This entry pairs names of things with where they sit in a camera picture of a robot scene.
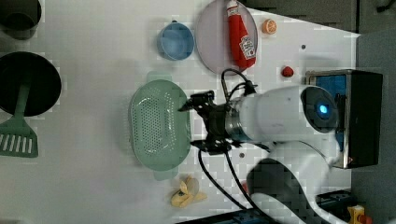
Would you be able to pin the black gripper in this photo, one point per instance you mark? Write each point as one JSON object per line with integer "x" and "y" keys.
{"x": 217, "y": 141}

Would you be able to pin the green plastic strainer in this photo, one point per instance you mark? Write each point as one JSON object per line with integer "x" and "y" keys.
{"x": 160, "y": 131}

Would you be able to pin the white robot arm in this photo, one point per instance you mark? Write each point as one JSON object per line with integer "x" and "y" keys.
{"x": 297, "y": 125}

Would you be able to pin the peeled banana toy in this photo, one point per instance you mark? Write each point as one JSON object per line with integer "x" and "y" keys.
{"x": 189, "y": 192}

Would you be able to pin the grey round plate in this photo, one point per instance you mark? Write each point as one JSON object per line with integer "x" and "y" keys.
{"x": 212, "y": 36}

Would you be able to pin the red ketchup bottle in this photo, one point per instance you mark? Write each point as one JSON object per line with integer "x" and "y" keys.
{"x": 242, "y": 47}

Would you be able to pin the blue cup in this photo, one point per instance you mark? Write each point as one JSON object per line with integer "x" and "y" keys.
{"x": 175, "y": 42}

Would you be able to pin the small red toy fruit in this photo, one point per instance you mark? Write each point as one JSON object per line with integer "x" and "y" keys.
{"x": 287, "y": 72}

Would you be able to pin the orange half toy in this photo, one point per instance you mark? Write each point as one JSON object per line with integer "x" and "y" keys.
{"x": 269, "y": 27}

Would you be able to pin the black toaster oven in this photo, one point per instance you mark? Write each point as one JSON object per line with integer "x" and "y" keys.
{"x": 358, "y": 95}

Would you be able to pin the yellow red button box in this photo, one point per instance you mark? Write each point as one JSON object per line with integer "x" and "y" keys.
{"x": 357, "y": 215}

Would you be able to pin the green slotted spatula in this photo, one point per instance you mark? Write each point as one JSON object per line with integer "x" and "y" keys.
{"x": 18, "y": 139}

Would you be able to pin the large black holder cup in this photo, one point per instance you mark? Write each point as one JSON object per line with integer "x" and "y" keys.
{"x": 38, "y": 73}

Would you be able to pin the small black holder cup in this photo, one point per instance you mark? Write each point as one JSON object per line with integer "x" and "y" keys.
{"x": 19, "y": 18}

